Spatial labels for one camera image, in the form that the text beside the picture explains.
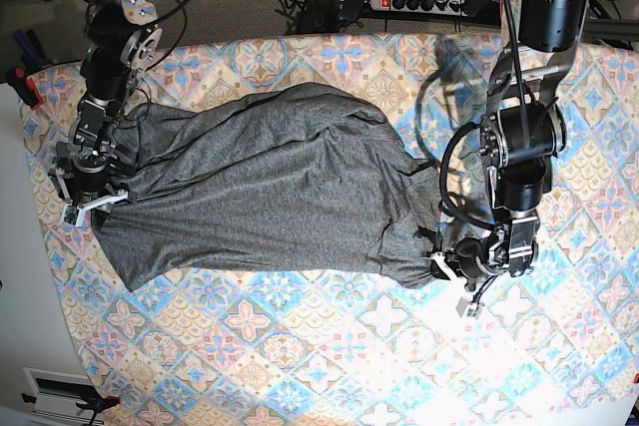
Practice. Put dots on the patterned tile tablecloth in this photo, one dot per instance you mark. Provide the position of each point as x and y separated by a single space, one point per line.
197 347

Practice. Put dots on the red black clamp upper left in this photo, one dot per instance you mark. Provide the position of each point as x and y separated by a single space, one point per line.
24 86

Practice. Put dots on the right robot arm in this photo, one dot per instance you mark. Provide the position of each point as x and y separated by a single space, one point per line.
123 35

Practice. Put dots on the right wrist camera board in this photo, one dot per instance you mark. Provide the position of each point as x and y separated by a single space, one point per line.
73 216

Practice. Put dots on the white tray lower left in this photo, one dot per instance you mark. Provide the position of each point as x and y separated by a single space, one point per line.
54 395

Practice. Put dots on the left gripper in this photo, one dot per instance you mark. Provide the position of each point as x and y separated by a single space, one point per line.
475 264

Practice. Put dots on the black orange clamp lower left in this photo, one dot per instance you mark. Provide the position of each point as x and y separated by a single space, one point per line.
97 404

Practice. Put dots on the white power strip red switch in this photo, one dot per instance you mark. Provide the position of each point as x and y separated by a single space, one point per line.
434 7

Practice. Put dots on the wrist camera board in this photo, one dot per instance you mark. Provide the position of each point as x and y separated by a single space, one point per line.
467 308
73 216

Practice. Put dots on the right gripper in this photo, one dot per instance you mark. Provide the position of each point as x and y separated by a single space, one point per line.
87 188

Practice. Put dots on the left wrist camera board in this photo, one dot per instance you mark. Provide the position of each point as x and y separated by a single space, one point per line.
467 308

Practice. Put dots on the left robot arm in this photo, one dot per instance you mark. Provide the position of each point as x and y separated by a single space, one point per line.
520 132

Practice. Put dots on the grey t-shirt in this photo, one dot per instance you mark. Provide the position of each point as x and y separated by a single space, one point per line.
310 177

